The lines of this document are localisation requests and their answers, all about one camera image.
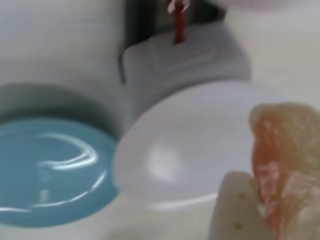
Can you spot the blue round dish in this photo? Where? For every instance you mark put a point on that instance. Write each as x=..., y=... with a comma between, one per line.
x=50, y=175

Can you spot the orange shrimp sushi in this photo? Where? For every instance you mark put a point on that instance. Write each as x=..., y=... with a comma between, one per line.
x=287, y=150

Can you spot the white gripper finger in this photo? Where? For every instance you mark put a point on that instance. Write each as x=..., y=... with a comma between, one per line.
x=232, y=212

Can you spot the white train car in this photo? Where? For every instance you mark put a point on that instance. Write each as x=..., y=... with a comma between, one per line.
x=200, y=62

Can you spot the white round dish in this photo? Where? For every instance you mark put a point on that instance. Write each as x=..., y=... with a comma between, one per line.
x=187, y=137

